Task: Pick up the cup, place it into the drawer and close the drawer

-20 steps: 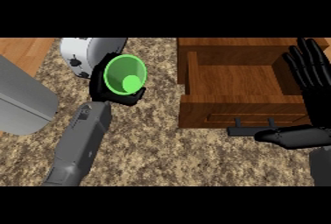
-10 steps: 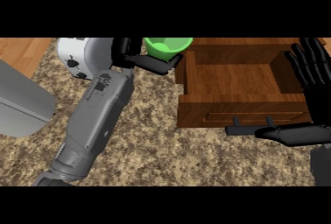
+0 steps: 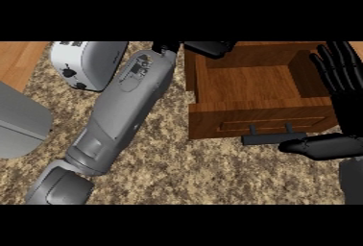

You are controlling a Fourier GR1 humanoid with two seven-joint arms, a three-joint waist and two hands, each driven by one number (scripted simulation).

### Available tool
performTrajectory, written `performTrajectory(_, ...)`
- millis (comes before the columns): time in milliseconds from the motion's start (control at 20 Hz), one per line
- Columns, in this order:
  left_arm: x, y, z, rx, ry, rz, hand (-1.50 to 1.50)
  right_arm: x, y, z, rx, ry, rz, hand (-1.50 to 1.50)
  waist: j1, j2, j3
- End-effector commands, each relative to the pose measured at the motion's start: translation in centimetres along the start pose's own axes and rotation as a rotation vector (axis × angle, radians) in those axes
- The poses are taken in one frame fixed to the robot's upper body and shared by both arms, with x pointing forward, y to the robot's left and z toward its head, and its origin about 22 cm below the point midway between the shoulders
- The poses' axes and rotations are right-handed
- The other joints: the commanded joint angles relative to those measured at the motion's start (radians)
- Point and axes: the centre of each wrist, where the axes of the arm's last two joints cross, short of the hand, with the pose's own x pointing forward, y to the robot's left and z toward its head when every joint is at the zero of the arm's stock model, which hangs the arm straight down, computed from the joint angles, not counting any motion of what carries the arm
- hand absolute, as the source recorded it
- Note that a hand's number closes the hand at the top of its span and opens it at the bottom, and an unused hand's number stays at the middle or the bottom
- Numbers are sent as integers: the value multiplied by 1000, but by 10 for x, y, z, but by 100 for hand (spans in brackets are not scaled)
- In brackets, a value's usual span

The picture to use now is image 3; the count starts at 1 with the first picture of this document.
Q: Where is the white toaster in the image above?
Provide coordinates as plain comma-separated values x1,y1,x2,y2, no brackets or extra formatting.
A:
50,40,129,93

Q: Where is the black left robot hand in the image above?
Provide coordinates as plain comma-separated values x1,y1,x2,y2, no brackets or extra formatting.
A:
150,40,237,61

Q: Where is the brown wooden drawer front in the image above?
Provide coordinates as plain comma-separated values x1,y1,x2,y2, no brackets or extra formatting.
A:
187,96,340,141

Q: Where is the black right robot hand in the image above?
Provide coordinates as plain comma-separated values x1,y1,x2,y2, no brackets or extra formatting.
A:
275,40,363,161

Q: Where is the dark grey drawer handle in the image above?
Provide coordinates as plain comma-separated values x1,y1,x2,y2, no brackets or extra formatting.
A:
239,122,308,147

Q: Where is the brown wooden open drawer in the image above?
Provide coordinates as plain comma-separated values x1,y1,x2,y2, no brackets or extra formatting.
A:
183,40,333,111

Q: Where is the grey rounded appliance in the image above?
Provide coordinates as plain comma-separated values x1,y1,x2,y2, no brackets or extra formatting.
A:
0,81,54,160

